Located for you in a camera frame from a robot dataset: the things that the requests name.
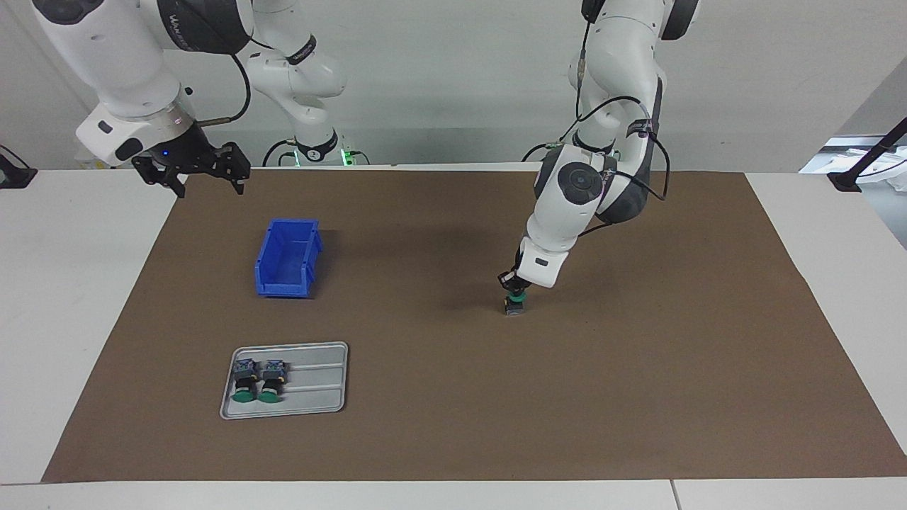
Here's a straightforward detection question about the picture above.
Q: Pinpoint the blue plastic bin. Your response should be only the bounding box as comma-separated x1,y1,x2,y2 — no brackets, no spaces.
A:
254,219,323,298

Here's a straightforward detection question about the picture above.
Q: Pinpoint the grey metal tray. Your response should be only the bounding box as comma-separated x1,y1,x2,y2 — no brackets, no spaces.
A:
220,341,349,420

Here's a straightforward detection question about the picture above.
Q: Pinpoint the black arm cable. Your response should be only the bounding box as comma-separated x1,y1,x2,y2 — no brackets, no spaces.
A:
195,53,252,128
558,18,672,238

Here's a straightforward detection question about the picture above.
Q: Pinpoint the black camera stand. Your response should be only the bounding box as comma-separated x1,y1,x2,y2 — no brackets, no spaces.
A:
828,117,907,193

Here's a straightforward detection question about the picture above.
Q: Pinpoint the brown paper mat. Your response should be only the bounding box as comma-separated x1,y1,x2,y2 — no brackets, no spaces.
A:
41,169,907,484

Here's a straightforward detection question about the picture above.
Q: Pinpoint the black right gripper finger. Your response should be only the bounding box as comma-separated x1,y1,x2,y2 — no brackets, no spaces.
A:
133,156,186,199
213,142,251,196

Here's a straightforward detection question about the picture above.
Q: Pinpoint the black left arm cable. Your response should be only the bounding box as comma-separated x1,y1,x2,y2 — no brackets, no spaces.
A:
558,18,672,238

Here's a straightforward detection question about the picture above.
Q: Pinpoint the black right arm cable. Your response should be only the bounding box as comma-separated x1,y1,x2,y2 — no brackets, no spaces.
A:
195,53,252,128

